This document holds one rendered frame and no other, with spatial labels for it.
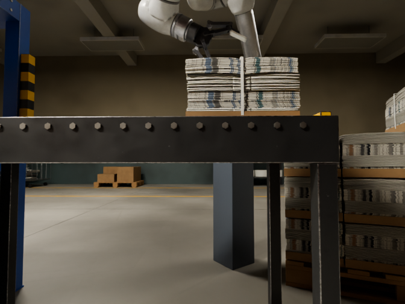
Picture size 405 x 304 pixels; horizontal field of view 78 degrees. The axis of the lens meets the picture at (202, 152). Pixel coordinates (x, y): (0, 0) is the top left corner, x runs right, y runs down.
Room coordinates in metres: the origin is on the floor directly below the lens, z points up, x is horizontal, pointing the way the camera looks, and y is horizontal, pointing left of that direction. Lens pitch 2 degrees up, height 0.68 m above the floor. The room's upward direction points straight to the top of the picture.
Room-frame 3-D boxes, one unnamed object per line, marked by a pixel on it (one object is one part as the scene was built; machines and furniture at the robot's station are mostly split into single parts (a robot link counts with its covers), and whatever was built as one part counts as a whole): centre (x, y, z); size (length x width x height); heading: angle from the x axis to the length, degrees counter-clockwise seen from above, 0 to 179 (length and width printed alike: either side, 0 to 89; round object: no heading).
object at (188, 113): (0.96, -0.02, 0.83); 0.29 x 0.16 x 0.04; 179
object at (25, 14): (1.36, 1.03, 0.77); 0.09 x 0.09 x 1.55; 89
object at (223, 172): (1.75, -0.21, 0.50); 0.20 x 0.20 x 1.00; 36
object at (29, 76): (1.36, 0.97, 1.05); 0.05 x 0.05 x 0.45; 89
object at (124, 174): (7.34, 2.41, 0.28); 1.20 x 0.80 x 0.56; 89
